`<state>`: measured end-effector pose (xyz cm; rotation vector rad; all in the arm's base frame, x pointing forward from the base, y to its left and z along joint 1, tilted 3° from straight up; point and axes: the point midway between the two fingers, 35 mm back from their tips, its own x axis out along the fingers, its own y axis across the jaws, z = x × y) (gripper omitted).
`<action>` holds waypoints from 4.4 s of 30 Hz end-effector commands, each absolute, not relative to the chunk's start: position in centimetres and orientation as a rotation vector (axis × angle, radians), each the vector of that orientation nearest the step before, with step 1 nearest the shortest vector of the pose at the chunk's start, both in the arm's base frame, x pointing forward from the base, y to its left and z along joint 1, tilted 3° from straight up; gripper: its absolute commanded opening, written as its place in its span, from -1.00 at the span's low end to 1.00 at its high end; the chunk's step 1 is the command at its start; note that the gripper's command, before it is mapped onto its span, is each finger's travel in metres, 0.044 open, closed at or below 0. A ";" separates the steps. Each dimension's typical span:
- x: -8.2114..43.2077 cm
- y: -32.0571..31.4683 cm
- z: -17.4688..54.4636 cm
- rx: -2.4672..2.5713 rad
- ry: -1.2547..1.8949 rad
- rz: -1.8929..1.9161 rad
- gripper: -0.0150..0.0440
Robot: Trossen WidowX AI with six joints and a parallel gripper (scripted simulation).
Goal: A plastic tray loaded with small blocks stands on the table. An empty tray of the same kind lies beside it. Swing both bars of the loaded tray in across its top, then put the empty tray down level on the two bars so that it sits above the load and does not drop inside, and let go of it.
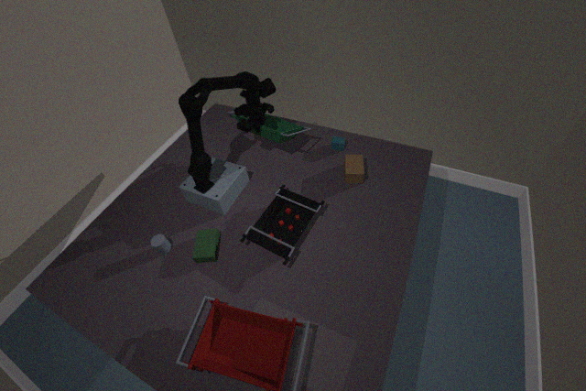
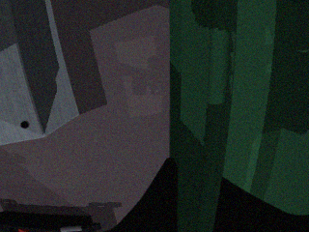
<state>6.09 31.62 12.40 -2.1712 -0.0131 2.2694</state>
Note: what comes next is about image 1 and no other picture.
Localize green rectangular block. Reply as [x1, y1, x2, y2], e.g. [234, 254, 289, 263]
[193, 228, 220, 263]

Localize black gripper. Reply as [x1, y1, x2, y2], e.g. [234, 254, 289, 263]
[236, 102, 274, 134]

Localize dark grey cylinder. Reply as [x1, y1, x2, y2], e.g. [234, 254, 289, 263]
[151, 234, 172, 255]

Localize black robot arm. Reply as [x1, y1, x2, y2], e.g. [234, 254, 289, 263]
[179, 71, 276, 194]

